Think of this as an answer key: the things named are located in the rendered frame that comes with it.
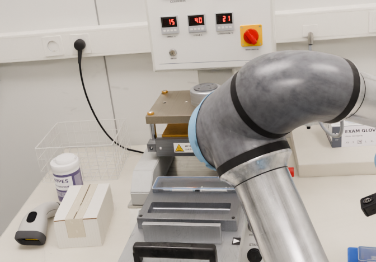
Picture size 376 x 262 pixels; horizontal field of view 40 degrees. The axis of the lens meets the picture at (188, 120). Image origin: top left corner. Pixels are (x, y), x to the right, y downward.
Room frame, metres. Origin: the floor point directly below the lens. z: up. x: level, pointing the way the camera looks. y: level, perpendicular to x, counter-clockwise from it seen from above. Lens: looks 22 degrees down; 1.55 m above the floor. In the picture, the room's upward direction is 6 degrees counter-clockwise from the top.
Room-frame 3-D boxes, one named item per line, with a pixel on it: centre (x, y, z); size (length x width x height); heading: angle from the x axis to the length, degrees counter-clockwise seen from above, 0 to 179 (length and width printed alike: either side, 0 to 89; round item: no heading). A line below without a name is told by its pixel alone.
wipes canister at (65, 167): (1.40, 0.39, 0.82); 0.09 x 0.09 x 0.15
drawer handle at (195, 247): (0.75, 0.05, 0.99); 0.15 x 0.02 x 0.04; 77
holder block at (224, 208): (0.93, 0.01, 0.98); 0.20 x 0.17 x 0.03; 77
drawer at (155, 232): (0.88, 0.02, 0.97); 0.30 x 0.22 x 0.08; 167
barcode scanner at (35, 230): (1.25, 0.45, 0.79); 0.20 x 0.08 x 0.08; 172
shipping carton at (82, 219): (1.23, 0.31, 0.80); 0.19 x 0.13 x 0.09; 172
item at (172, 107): (1.21, -0.08, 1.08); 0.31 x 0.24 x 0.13; 77
